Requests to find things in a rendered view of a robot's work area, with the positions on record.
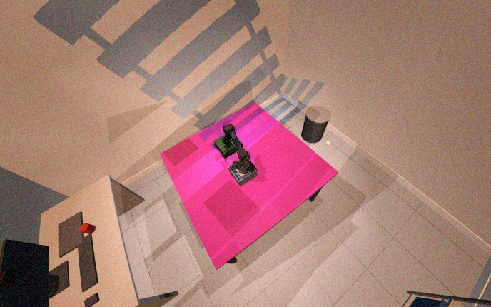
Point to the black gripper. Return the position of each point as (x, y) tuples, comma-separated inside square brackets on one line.
[(235, 164)]

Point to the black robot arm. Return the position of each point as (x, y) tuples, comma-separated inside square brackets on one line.
[(230, 135)]

